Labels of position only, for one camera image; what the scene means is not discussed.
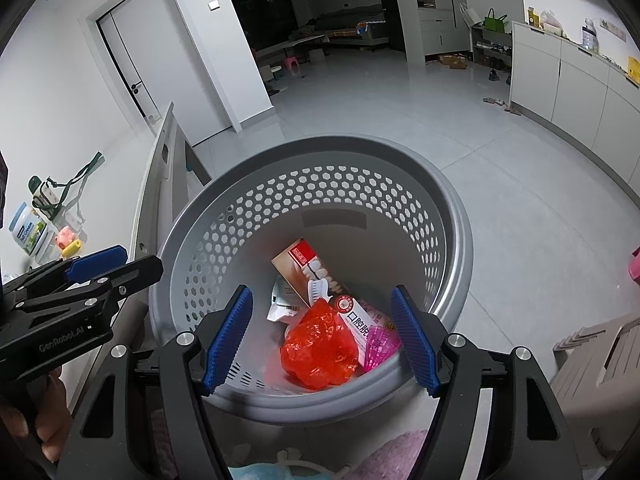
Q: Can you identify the white low cabinet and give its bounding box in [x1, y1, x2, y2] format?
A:
[510, 20, 640, 166]

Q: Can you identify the dark sofa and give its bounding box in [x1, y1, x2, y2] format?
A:
[290, 5, 388, 51]

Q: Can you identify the white door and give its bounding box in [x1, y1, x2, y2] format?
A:
[97, 0, 236, 146]

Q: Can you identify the green-capped bottle with strap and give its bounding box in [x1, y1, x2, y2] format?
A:
[27, 151, 106, 221]

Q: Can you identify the red plastic bag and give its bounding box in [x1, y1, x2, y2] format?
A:
[280, 300, 358, 391]

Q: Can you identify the toothpaste box with teeth picture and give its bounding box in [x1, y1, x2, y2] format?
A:
[271, 237, 351, 308]

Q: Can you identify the pink fuzzy cloth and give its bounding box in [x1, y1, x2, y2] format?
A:
[345, 430, 431, 480]

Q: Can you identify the light blue cloth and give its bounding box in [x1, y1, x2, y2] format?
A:
[230, 462, 301, 480]

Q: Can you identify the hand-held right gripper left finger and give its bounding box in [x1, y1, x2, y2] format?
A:
[52, 285, 253, 480]

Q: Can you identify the person's left hand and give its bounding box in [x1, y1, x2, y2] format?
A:
[0, 366, 72, 463]

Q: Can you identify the grey perforated basket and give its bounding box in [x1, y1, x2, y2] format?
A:
[148, 135, 473, 411]

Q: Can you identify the green bag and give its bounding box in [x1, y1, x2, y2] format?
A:
[484, 9, 511, 34]

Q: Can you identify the beige plastic stool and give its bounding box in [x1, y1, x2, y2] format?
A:
[550, 317, 640, 476]

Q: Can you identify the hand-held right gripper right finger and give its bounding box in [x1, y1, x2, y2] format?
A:
[390, 285, 583, 480]

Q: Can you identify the white box with red circle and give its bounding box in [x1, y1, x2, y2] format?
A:
[332, 294, 373, 366]

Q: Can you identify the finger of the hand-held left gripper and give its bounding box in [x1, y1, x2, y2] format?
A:
[2, 245, 128, 306]
[12, 255, 165, 314]

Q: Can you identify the white tall shelf cabinet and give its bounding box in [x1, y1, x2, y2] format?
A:
[407, 0, 471, 61]

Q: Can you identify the milk powder can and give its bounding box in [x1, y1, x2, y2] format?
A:
[9, 202, 58, 263]

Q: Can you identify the shoe rack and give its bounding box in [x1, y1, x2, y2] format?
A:
[470, 25, 513, 69]

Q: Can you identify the pink mesh shuttlecock toy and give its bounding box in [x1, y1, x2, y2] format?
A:
[362, 324, 403, 373]

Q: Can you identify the pale pink bag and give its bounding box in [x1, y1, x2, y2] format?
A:
[540, 10, 566, 36]

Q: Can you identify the pale blue white packet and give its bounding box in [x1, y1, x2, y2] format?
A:
[266, 277, 311, 323]

